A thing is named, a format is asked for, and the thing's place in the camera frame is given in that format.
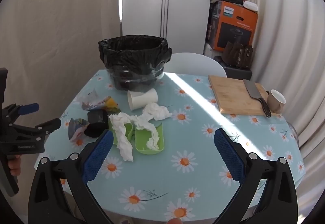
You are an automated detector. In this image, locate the wooden cutting board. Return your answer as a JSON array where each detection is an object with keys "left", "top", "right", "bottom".
[{"left": 208, "top": 75, "right": 272, "bottom": 116}]

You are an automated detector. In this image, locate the red snack wrapper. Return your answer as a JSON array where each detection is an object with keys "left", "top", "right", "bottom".
[{"left": 81, "top": 88, "right": 120, "bottom": 113}]

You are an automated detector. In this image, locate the clear plastic trash bin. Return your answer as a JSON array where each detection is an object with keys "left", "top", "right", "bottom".
[{"left": 105, "top": 60, "right": 165, "bottom": 92}]

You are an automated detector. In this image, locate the white wardrobe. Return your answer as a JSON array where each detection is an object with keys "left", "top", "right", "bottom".
[{"left": 122, "top": 0, "right": 213, "bottom": 55}]

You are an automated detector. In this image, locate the daisy print tablecloth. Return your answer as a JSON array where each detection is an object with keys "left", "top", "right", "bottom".
[{"left": 34, "top": 69, "right": 305, "bottom": 224}]

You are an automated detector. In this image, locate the black storage box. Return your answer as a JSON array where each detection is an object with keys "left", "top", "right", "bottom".
[{"left": 213, "top": 55, "right": 252, "bottom": 80}]

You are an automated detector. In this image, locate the white paper cup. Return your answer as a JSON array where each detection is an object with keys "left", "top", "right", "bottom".
[{"left": 127, "top": 88, "right": 158, "bottom": 110}]

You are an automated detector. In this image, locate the beige ceramic cup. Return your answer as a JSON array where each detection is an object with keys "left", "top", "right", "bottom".
[{"left": 266, "top": 89, "right": 286, "bottom": 114}]

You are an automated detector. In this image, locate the twisted white tissue strip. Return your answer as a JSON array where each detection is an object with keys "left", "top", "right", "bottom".
[{"left": 129, "top": 114, "right": 161, "bottom": 150}]

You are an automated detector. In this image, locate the beige fabric curtain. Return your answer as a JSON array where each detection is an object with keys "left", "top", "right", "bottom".
[{"left": 0, "top": 0, "right": 123, "bottom": 163}]

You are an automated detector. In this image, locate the long white tissue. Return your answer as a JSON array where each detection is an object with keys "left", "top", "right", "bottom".
[{"left": 109, "top": 112, "right": 134, "bottom": 162}]

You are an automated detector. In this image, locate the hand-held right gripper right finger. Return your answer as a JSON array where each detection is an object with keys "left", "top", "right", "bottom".
[{"left": 214, "top": 128, "right": 299, "bottom": 224}]

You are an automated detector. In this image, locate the person's left hand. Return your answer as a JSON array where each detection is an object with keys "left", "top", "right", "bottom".
[{"left": 7, "top": 157, "right": 21, "bottom": 176}]

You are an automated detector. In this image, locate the brown leather bag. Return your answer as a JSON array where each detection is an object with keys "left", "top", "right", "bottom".
[{"left": 237, "top": 45, "right": 254, "bottom": 69}]

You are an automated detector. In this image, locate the white pouch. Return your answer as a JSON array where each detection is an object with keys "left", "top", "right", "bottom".
[{"left": 243, "top": 0, "right": 258, "bottom": 12}]

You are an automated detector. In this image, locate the dark brown bag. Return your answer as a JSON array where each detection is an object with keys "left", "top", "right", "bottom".
[{"left": 223, "top": 42, "right": 239, "bottom": 67}]

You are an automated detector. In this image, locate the white curtain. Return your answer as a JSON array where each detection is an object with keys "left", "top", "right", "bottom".
[{"left": 242, "top": 0, "right": 325, "bottom": 163}]

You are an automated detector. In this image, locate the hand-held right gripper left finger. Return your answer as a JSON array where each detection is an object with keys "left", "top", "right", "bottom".
[{"left": 27, "top": 129, "right": 115, "bottom": 224}]

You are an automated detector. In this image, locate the white chair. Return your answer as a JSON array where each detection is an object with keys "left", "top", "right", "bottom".
[{"left": 165, "top": 53, "right": 227, "bottom": 78}]

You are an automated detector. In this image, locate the black trash bag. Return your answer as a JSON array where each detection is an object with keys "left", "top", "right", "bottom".
[{"left": 99, "top": 35, "right": 172, "bottom": 87}]

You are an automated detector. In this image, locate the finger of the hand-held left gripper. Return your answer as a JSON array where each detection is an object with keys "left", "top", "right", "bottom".
[
  {"left": 2, "top": 103, "right": 40, "bottom": 120},
  {"left": 10, "top": 118, "right": 62, "bottom": 139}
]

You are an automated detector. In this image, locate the silver foil wrapper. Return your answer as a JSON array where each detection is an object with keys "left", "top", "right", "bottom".
[{"left": 68, "top": 117, "right": 89, "bottom": 141}]

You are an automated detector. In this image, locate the orange cardboard box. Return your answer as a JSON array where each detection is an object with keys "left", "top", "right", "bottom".
[{"left": 206, "top": 1, "right": 259, "bottom": 53}]

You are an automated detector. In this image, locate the black cloth with plastic film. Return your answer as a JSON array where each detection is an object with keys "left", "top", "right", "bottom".
[{"left": 84, "top": 110, "right": 110, "bottom": 138}]

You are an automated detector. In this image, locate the steel cleaver black handle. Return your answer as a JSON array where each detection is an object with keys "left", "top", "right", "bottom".
[{"left": 243, "top": 79, "right": 272, "bottom": 118}]

